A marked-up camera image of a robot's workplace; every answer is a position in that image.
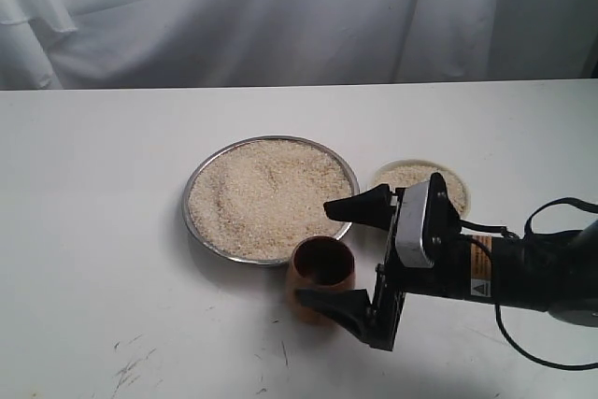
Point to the steel plate of rice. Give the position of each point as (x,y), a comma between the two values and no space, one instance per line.
(253,201)

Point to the white bowl of rice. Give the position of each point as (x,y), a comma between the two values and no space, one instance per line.
(404,173)

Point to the brown wooden cup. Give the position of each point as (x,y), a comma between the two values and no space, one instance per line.
(319,262)

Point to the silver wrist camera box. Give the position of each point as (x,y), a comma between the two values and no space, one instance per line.
(409,236)

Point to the white fabric backdrop curtain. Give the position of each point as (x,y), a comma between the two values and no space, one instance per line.
(114,44)

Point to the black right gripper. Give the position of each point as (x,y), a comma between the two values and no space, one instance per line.
(377,321)

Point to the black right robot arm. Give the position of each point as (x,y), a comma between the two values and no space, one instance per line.
(554,273)

